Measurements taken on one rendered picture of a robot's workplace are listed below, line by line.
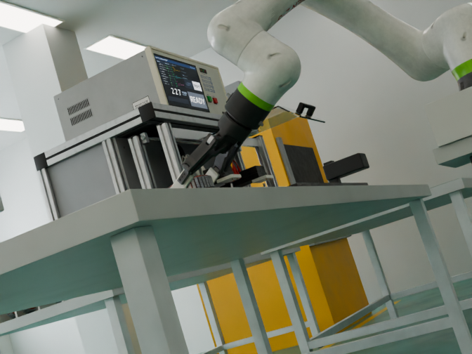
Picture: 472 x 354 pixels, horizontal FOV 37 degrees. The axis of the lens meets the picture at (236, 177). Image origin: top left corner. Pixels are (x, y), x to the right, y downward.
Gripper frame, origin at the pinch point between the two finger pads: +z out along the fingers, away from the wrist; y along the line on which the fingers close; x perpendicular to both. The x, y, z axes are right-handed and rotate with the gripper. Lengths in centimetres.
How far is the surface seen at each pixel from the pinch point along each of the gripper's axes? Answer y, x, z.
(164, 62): -36, -47, -9
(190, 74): -51, -46, -7
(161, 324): 56, 34, -4
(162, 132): -18.5, -24.8, 1.7
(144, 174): -17.7, -21.7, 14.1
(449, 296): -152, 55, 17
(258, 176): -59, -9, 5
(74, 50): -367, -340, 131
